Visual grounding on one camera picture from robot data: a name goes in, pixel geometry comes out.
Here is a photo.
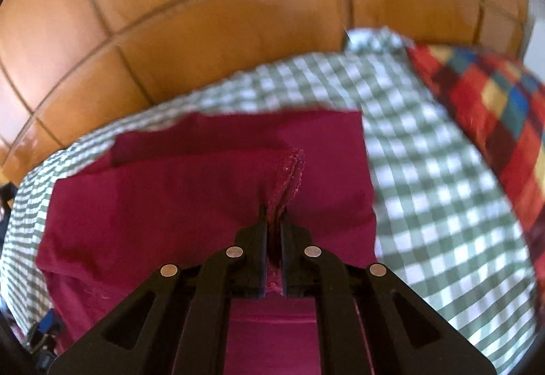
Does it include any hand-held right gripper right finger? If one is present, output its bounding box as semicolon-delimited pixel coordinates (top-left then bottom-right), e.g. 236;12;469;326
281;209;497;375

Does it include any multicoloured checked pillow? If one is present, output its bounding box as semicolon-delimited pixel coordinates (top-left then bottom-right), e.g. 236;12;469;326
404;43;545;270

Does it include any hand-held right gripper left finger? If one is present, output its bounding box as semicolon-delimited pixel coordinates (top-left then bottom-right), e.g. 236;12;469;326
49;205;270;375

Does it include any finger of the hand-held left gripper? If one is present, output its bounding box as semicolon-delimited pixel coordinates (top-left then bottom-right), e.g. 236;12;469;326
26;309;64;371

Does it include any green white checked bedsheet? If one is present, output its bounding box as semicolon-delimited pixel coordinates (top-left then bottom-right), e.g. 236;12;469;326
0;28;538;368

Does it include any dark red velvet garment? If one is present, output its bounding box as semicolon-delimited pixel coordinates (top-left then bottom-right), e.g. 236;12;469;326
36;110;377;375

